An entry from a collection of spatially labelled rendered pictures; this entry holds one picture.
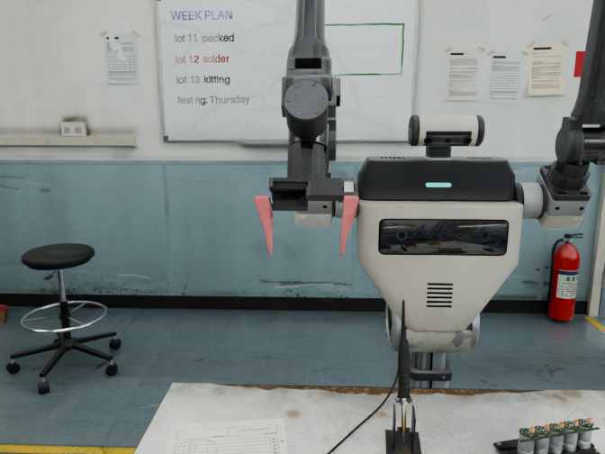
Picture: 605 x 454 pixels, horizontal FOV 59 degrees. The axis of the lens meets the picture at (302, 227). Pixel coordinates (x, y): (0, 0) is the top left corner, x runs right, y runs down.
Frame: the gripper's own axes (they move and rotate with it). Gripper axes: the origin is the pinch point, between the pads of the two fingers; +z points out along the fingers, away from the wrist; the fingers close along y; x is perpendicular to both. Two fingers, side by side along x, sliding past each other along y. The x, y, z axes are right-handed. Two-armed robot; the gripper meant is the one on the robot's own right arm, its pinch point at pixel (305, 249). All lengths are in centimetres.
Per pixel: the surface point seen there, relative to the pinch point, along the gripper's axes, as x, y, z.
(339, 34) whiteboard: 202, 12, -183
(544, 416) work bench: 41, 45, 22
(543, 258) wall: 272, 145, -64
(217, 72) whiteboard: 213, -62, -165
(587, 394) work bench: 48, 57, 18
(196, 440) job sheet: 31.8, -20.0, 27.4
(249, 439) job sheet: 32.6, -10.5, 27.0
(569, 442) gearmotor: 27, 44, 26
